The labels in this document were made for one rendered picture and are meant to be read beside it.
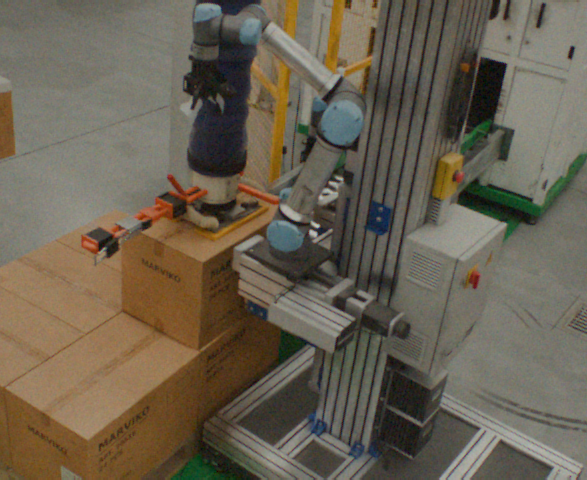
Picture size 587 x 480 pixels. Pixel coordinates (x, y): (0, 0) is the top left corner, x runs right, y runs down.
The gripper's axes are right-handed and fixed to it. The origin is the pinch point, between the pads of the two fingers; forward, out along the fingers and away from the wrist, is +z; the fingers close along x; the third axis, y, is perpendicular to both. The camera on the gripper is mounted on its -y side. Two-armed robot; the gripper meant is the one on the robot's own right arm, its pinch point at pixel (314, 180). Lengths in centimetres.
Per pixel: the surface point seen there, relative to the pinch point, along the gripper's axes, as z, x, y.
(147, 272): 30, -32, 60
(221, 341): 57, -5, 46
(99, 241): -1, -24, 93
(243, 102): -35.4, -16.2, 30.0
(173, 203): -1, -24, 56
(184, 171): 66, -127, -73
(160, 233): 14, -30, 56
